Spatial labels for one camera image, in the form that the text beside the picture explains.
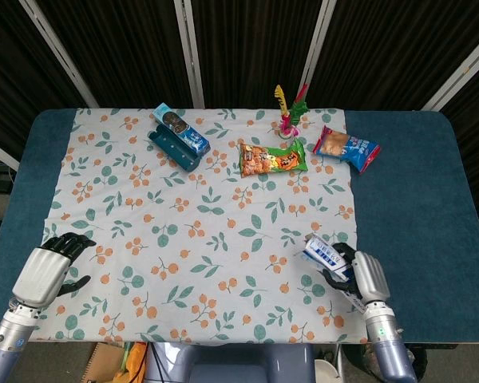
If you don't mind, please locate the blue red biscuit packet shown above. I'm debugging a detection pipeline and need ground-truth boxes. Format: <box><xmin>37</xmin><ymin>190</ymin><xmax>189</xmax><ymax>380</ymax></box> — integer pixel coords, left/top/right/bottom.
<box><xmin>311</xmin><ymin>124</ymin><xmax>382</xmax><ymax>176</ymax></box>

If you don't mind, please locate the white round container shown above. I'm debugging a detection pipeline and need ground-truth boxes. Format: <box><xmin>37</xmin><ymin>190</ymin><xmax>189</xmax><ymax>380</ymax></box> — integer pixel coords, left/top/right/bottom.
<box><xmin>314</xmin><ymin>357</ymin><xmax>341</xmax><ymax>381</ymax></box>

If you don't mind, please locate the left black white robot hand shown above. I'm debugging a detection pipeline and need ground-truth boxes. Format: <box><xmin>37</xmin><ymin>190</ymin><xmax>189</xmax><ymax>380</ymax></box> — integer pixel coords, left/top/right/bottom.
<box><xmin>11</xmin><ymin>233</ymin><xmax>98</xmax><ymax>309</ymax></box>

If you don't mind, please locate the colourful feather shuttlecock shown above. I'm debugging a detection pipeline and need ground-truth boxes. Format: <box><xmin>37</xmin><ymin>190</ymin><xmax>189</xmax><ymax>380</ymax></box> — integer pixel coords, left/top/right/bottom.
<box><xmin>273</xmin><ymin>82</ymin><xmax>311</xmax><ymax>139</ymax></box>

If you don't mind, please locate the blue grey robot torso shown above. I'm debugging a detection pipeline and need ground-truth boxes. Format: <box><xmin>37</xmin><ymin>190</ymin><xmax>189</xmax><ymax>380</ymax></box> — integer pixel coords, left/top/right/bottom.
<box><xmin>143</xmin><ymin>342</ymin><xmax>317</xmax><ymax>383</ymax></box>

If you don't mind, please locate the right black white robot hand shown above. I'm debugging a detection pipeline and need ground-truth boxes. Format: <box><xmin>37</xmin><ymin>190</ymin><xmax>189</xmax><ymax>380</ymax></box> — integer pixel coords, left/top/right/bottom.
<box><xmin>322</xmin><ymin>241</ymin><xmax>393</xmax><ymax>304</ymax></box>

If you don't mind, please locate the teal open biscuit box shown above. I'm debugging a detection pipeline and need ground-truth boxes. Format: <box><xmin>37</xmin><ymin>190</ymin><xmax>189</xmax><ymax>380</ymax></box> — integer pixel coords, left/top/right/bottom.
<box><xmin>147</xmin><ymin>102</ymin><xmax>212</xmax><ymax>174</ymax></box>

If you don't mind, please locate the white screen frame pole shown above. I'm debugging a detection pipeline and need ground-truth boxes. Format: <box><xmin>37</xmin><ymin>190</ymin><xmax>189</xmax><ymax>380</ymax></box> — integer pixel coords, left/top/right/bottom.
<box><xmin>0</xmin><ymin>135</ymin><xmax>22</xmax><ymax>173</ymax></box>
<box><xmin>172</xmin><ymin>0</ymin><xmax>207</xmax><ymax>109</ymax></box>
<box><xmin>299</xmin><ymin>0</ymin><xmax>337</xmax><ymax>109</ymax></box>
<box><xmin>18</xmin><ymin>0</ymin><xmax>101</xmax><ymax>109</ymax></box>
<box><xmin>422</xmin><ymin>26</ymin><xmax>479</xmax><ymax>113</ymax></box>

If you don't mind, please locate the white blue toothpaste box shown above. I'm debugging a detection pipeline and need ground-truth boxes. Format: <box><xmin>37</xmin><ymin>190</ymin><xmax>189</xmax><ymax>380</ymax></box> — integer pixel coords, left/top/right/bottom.
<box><xmin>302</xmin><ymin>234</ymin><xmax>368</xmax><ymax>317</ymax></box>

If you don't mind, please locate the orange yellow bag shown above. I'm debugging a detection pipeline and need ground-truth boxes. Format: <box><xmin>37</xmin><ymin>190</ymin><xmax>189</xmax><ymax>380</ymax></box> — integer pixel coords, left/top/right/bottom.
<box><xmin>118</xmin><ymin>342</ymin><xmax>149</xmax><ymax>383</ymax></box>

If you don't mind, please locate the white fruit print tablecloth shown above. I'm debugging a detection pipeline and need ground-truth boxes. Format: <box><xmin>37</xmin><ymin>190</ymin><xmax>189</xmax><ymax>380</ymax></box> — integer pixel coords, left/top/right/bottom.
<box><xmin>26</xmin><ymin>106</ymin><xmax>370</xmax><ymax>346</ymax></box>

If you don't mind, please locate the green orange snack bag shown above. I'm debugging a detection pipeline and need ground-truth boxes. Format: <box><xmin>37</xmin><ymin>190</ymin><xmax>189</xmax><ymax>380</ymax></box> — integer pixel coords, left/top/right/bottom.
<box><xmin>238</xmin><ymin>137</ymin><xmax>309</xmax><ymax>180</ymax></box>

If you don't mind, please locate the blue felt table cover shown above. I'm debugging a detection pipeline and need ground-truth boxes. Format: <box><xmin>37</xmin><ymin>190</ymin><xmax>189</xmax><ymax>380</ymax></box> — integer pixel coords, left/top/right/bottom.
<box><xmin>0</xmin><ymin>108</ymin><xmax>479</xmax><ymax>345</ymax></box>

